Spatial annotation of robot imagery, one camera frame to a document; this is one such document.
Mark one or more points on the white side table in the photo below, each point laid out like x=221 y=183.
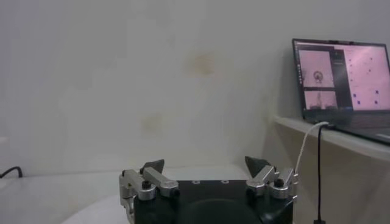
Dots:
x=335 y=170

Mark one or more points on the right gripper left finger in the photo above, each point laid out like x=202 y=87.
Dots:
x=143 y=187

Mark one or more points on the black open laptop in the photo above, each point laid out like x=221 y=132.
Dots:
x=344 y=85

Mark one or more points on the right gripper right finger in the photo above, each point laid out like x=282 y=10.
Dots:
x=275 y=184

